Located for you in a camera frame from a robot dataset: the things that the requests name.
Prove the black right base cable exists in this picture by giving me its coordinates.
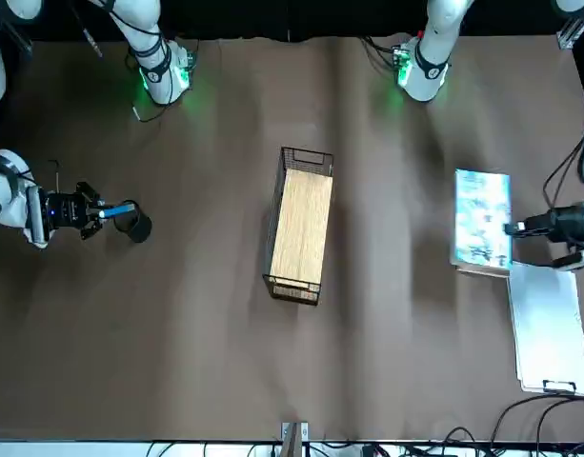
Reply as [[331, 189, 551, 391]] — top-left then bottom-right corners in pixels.
[[126, 47, 197, 124]]

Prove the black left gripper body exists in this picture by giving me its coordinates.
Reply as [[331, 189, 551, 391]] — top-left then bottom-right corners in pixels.
[[551, 202, 584, 247]]

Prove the black base cable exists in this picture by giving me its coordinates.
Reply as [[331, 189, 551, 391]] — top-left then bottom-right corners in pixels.
[[126, 47, 197, 124], [362, 35, 402, 72]]

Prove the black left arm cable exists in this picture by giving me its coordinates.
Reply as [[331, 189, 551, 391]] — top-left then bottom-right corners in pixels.
[[542, 113, 584, 213]]

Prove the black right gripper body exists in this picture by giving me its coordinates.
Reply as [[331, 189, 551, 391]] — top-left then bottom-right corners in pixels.
[[46, 189, 91, 230]]

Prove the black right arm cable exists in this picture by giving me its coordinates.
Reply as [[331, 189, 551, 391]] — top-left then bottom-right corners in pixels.
[[67, 0, 105, 59]]

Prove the black left base cable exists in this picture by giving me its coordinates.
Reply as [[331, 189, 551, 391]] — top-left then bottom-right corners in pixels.
[[362, 35, 402, 72]]

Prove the black mesh pen holder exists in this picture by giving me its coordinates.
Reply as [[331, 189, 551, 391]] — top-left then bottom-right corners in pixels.
[[113, 200, 153, 245]]

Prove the black wire wooden shelf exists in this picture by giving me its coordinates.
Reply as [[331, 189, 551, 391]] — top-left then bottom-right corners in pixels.
[[262, 146, 334, 308]]

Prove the teal and white book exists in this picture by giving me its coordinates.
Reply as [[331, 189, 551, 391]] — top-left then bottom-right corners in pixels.
[[448, 169, 514, 279]]

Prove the clipboard with white paper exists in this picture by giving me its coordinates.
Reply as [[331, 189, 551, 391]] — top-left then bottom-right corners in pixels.
[[505, 261, 584, 397]]

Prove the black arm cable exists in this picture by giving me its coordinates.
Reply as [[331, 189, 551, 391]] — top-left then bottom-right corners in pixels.
[[67, 0, 105, 59], [542, 113, 584, 213]]

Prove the black backdrop curtain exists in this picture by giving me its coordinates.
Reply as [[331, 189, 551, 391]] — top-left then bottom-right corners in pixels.
[[0, 0, 584, 47]]

